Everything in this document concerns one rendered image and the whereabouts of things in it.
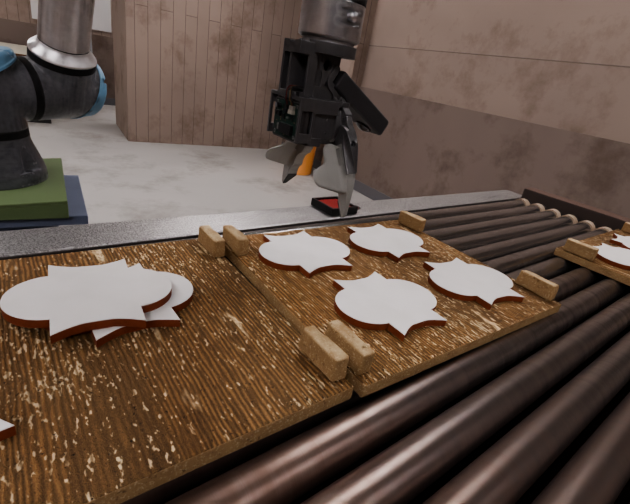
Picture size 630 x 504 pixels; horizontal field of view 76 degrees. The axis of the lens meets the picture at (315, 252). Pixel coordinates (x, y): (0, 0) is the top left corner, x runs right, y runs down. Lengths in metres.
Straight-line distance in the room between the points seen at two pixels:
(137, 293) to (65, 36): 0.60
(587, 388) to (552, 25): 3.13
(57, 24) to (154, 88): 4.74
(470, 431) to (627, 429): 0.17
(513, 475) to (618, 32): 3.07
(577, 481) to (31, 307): 0.50
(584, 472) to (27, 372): 0.48
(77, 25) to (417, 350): 0.80
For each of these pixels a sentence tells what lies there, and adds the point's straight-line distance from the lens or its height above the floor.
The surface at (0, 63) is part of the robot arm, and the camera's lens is 0.92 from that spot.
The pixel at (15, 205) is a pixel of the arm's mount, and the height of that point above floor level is 0.90.
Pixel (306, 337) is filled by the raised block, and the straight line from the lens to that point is 0.41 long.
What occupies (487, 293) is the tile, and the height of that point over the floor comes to 0.95.
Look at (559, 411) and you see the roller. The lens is 0.51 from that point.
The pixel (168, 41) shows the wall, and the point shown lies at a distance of 5.66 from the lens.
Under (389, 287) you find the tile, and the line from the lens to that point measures 0.56.
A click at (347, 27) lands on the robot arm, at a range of 0.52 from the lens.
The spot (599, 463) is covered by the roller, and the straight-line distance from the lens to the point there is 0.48.
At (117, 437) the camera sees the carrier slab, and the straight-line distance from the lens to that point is 0.35.
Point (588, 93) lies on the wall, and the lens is 3.29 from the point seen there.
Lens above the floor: 1.20
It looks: 24 degrees down
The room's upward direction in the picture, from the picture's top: 10 degrees clockwise
